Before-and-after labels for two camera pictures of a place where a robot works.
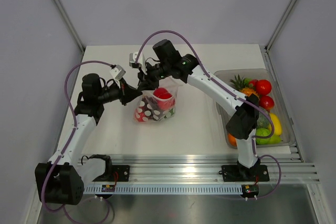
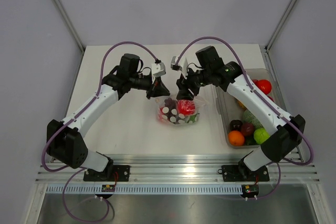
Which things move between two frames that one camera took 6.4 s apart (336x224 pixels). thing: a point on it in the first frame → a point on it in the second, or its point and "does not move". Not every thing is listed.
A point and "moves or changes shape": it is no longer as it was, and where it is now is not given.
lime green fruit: (263, 132) does not move
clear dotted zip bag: (158, 104) → (179, 112)
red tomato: (162, 93) moves or changes shape
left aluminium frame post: (62, 10) does not move
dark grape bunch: (151, 105) → (171, 104)
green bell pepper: (170, 113) → (192, 118)
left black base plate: (115, 173) does not move
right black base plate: (240, 173) does not move
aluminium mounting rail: (203, 169) does not move
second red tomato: (263, 87) does not move
